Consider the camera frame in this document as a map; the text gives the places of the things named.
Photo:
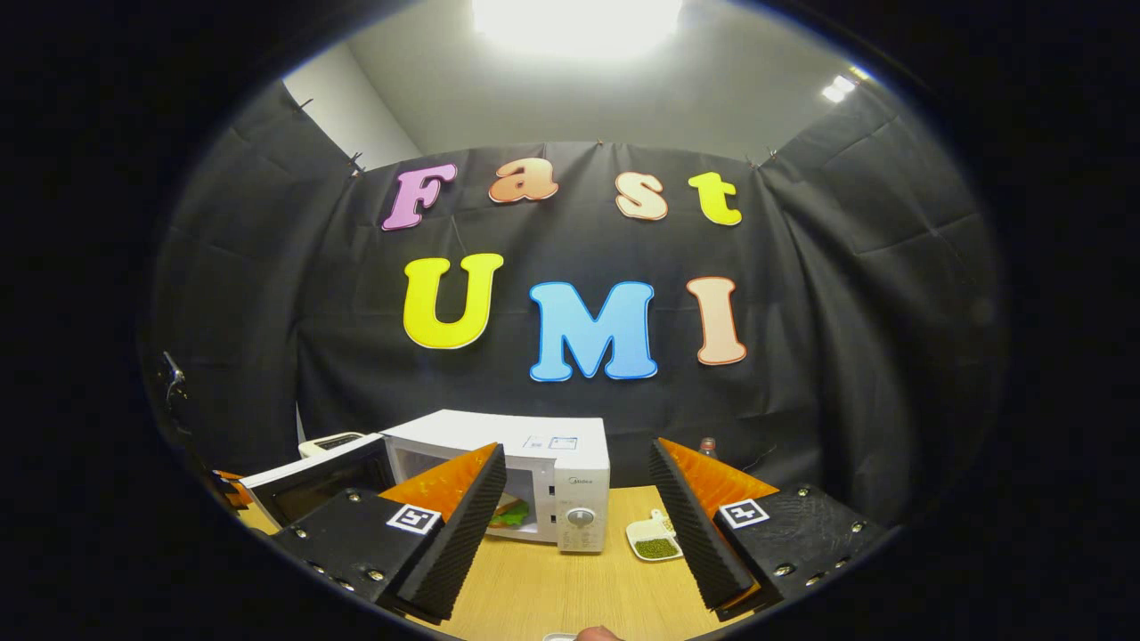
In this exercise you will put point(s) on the white toaster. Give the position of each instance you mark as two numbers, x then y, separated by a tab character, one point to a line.
329	442

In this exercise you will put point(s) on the clear bottle with red label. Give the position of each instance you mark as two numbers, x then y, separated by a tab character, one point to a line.
708	447

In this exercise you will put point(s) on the large ceiling light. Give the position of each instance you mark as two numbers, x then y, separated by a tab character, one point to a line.
579	22

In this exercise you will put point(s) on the white divided plate of beans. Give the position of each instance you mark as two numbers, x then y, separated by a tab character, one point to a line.
655	545

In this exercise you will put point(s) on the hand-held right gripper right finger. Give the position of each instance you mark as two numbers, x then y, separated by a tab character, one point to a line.
690	534

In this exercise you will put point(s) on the small ceiling light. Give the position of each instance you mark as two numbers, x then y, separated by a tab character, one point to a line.
837	89

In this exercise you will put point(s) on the lettuce sandwich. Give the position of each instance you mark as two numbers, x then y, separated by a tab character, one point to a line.
512	514

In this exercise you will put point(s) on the white microwave oven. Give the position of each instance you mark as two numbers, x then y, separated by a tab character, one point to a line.
570	463

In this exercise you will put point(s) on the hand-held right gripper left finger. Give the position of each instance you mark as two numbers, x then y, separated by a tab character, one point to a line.
459	543

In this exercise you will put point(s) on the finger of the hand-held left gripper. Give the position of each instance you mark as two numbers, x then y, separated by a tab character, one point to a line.
230	490

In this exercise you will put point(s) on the black backdrop cloth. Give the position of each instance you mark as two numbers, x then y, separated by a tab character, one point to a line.
267	312

